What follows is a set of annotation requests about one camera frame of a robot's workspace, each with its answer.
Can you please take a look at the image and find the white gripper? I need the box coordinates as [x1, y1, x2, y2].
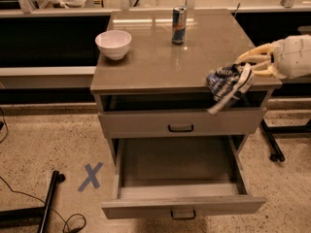
[235, 36, 303, 79]

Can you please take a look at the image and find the blue chip bag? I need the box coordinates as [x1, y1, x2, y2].
[206, 63, 254, 115]

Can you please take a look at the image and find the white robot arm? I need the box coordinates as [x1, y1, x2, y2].
[236, 35, 311, 80]

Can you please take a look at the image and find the closed grey upper drawer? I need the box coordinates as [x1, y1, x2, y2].
[98, 108, 266, 139]

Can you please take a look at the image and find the grey drawer cabinet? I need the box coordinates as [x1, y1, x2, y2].
[91, 10, 281, 156]

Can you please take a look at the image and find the open grey lower drawer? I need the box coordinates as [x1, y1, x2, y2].
[102, 136, 266, 220]

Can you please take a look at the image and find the black stand leg right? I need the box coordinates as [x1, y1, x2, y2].
[259, 117, 311, 163]

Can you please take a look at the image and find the black stand leg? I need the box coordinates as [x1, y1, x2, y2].
[0, 171, 65, 233]
[259, 117, 311, 163]

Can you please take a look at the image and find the blue silver energy drink can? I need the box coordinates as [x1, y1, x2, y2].
[172, 5, 187, 45]

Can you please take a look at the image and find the white bowl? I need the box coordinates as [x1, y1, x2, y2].
[95, 30, 132, 60]

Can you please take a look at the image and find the blue tape cross mark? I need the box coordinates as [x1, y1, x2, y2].
[78, 162, 103, 192]

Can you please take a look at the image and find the black stand leg left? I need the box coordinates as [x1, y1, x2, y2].
[0, 171, 65, 233]

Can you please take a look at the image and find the black cable on floor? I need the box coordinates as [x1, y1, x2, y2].
[0, 176, 87, 233]

